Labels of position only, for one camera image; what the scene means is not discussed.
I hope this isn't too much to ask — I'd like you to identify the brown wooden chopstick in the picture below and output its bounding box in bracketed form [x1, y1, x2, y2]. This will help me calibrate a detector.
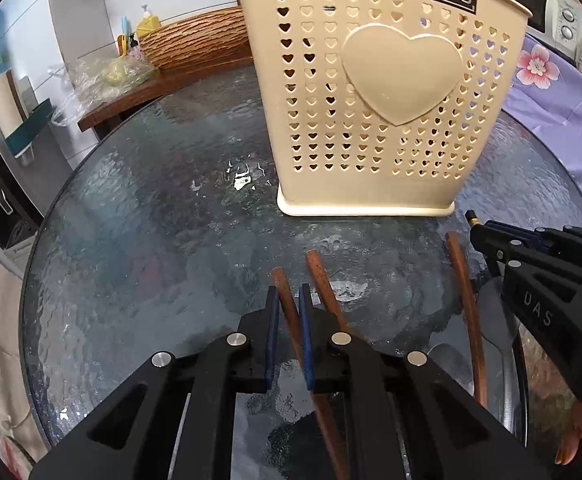
[270, 267, 352, 480]
[445, 231, 489, 408]
[305, 250, 356, 336]

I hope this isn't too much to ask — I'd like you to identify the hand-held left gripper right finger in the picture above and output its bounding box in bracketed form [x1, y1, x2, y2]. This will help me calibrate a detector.
[298, 284, 556, 480]

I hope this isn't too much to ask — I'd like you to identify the white paper cup stack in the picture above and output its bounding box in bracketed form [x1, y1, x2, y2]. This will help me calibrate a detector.
[0, 70, 28, 134]

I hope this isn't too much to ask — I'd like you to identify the white microwave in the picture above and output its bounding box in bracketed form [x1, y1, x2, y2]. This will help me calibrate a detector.
[480, 0, 582, 54]

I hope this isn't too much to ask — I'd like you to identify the person's right hand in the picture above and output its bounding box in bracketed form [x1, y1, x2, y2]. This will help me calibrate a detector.
[553, 402, 582, 467]

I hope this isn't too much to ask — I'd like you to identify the clear plastic bag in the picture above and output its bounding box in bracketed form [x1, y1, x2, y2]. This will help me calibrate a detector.
[48, 54, 159, 126]

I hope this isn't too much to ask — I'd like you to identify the metal spoon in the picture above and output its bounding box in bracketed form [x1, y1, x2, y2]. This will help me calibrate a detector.
[476, 277, 530, 448]
[427, 341, 474, 387]

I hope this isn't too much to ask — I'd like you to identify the purple floral cloth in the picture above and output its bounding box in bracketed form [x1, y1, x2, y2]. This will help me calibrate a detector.
[501, 35, 582, 221]

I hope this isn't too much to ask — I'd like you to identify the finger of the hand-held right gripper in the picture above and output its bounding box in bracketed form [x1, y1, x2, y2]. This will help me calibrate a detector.
[483, 220, 582, 252]
[470, 226, 582, 287]

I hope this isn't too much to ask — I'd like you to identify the cream perforated utensil holder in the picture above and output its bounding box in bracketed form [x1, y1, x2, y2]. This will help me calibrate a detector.
[232, 0, 532, 219]

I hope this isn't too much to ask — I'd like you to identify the wicker basket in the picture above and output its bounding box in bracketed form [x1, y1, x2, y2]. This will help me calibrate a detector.
[138, 6, 252, 72]

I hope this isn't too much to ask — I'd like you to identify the teal cup holder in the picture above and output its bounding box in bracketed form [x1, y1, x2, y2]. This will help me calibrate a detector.
[1, 99, 54, 166]

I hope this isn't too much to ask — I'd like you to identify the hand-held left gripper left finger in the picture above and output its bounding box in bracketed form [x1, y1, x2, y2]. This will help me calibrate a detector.
[28, 285, 282, 480]

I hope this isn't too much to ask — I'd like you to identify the wooden counter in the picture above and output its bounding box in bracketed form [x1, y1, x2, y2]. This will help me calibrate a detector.
[77, 50, 256, 133]

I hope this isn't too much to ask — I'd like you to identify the yellow soap dispenser bottle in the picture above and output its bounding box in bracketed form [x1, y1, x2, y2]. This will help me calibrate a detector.
[136, 4, 162, 39]

